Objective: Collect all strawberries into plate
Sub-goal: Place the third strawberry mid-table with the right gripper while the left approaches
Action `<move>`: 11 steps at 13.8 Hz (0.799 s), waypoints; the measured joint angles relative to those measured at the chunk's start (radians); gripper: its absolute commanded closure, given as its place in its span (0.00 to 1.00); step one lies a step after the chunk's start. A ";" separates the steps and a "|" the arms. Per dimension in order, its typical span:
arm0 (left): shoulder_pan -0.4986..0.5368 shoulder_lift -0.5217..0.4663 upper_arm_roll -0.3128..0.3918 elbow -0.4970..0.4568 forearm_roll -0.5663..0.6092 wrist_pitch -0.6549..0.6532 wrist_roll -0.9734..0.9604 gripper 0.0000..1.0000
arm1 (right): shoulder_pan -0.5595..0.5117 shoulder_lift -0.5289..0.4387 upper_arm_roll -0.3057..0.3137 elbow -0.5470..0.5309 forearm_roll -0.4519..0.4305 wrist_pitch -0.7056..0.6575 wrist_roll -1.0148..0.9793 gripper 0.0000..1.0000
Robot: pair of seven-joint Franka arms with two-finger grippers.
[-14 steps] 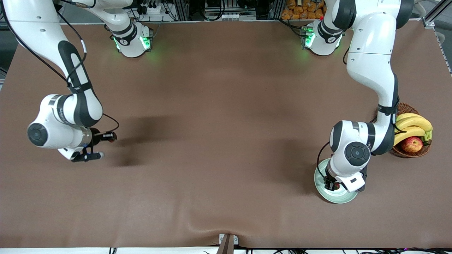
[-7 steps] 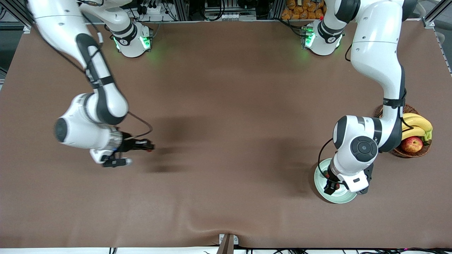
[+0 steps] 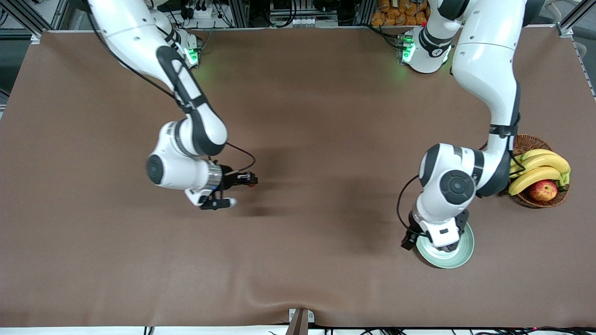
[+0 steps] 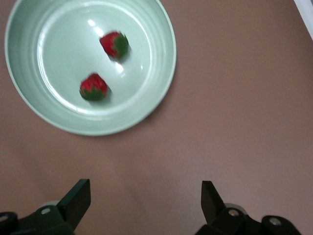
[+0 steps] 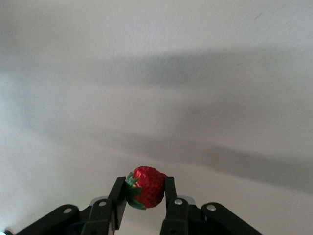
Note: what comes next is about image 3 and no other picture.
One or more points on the orange bread rolls pile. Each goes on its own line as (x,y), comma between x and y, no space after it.
(396,14)

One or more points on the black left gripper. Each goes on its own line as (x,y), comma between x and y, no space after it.
(408,245)

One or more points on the aluminium frame corner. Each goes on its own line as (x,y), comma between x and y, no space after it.
(565,29)

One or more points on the white power strip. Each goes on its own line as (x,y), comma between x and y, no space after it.
(202,11)

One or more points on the red apple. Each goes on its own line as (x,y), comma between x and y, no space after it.
(542,190)

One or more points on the aluminium frame post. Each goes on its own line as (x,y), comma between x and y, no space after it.
(237,13)

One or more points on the pale green round plate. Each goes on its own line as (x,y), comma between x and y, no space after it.
(465,251)

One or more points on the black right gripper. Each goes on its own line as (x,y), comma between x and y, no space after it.
(228,179)

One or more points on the brown wicker basket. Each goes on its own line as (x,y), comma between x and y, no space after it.
(531,141)

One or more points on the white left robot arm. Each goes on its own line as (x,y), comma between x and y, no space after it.
(484,60)

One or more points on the metal table clamp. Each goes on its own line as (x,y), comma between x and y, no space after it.
(301,321)

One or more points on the yellow banana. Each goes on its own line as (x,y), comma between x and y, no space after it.
(516,161)
(533,180)
(538,152)
(514,173)
(545,163)

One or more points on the brown table cover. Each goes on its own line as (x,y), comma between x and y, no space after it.
(326,116)

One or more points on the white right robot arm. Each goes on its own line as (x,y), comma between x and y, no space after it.
(125,32)

